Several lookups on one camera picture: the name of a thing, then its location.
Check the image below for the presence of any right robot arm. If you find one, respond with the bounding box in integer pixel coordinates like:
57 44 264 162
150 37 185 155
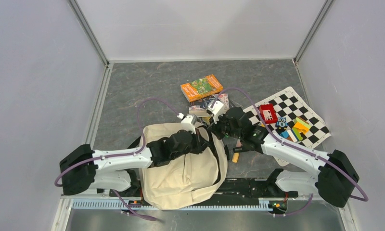
207 102 359 208

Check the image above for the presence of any blue owl figure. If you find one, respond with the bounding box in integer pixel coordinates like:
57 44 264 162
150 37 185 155
275 117 288 130

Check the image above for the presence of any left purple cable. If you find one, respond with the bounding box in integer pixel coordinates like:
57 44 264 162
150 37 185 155
54 98 183 221

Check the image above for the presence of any colourful toy block pile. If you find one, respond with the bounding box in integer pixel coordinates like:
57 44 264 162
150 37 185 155
280 117 311 142

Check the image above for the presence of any purple cable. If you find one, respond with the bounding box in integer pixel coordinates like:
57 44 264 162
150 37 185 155
54 98 183 221
211 88 369 203

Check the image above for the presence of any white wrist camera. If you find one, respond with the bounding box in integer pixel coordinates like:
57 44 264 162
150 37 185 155
207 100 225 124
177 113 197 134

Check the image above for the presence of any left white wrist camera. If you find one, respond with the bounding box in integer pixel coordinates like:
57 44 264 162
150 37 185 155
177 113 197 134

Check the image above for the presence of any beige canvas backpack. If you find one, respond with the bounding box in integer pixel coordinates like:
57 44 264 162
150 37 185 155
139 122 228 210

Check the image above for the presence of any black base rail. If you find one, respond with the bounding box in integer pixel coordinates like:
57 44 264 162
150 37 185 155
119 178 298 210

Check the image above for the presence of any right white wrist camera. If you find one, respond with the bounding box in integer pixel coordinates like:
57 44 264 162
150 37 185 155
207 100 225 124

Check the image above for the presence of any red toy block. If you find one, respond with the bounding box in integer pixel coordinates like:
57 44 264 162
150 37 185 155
259 103 278 124

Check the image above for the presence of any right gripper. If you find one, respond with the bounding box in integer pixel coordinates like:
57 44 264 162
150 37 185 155
207 111 242 140

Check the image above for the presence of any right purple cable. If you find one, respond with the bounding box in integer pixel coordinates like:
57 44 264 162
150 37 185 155
211 88 369 203

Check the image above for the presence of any orange green book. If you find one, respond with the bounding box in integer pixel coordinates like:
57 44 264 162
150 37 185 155
180 75 224 103

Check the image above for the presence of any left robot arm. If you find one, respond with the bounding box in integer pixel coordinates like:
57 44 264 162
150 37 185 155
54 129 213 196

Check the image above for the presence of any purple highlighter pen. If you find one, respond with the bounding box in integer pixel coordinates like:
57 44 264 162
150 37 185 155
233 147 245 153

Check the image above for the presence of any orange highlighter pen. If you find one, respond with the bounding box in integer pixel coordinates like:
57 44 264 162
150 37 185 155
231 153 240 163

